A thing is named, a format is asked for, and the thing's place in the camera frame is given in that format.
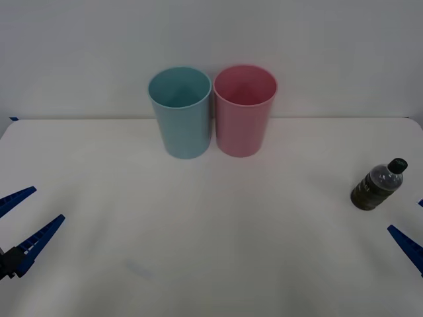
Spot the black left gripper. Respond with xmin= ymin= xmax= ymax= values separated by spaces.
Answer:
xmin=0 ymin=186 xmax=66 ymax=282

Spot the pink plastic bin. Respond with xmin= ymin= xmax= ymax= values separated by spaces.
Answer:
xmin=213 ymin=64 xmax=279 ymax=158

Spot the pale blue plastic bin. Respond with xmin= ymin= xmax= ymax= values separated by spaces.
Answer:
xmin=147 ymin=66 xmax=212 ymax=160

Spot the dark plastic bottle black cap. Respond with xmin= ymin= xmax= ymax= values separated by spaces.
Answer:
xmin=350 ymin=157 xmax=408 ymax=211

